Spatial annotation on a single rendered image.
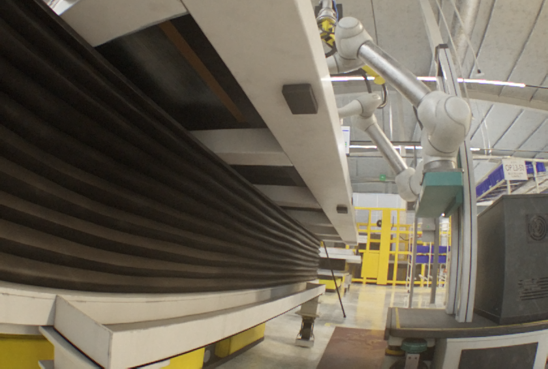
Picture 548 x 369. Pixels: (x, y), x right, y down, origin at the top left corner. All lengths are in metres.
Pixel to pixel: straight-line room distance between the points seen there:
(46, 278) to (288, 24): 0.44
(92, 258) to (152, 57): 0.41
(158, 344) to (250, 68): 0.38
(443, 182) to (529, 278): 0.56
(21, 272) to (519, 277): 1.38
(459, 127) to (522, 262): 0.61
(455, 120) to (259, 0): 0.85
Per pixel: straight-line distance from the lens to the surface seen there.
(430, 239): 3.95
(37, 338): 0.66
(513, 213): 1.27
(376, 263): 11.02
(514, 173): 3.11
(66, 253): 0.43
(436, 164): 1.20
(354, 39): 1.28
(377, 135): 1.88
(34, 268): 0.42
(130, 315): 0.53
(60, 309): 0.42
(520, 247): 1.26
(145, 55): 0.62
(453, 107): 1.04
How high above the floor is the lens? 0.54
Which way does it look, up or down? 20 degrees up
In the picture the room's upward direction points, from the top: 9 degrees clockwise
